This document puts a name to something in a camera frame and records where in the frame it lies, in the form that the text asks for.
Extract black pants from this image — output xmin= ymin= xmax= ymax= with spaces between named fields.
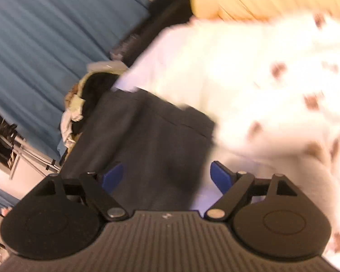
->
xmin=59 ymin=87 xmax=216 ymax=212

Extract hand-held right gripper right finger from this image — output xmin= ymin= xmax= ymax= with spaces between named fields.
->
xmin=206 ymin=161 xmax=298 ymax=221

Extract black sofa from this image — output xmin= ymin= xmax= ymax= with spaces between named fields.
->
xmin=110 ymin=0 xmax=197 ymax=66

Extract wide blue curtain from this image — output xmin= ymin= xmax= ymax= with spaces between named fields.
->
xmin=0 ymin=0 xmax=151 ymax=162

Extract white quilt brown print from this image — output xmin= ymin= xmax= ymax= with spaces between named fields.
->
xmin=113 ymin=11 xmax=340 ymax=264

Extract pale green cloth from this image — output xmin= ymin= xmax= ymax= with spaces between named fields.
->
xmin=66 ymin=95 xmax=86 ymax=117

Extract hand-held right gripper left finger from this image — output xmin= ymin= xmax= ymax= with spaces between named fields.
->
xmin=35 ymin=162 xmax=129 ymax=221

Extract white garment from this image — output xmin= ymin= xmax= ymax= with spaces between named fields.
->
xmin=59 ymin=110 xmax=85 ymax=149

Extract garment steamer stand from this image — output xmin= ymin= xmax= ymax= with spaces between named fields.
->
xmin=0 ymin=122 xmax=61 ymax=180

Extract narrow blue curtain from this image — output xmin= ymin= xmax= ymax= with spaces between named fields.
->
xmin=0 ymin=182 xmax=21 ymax=214

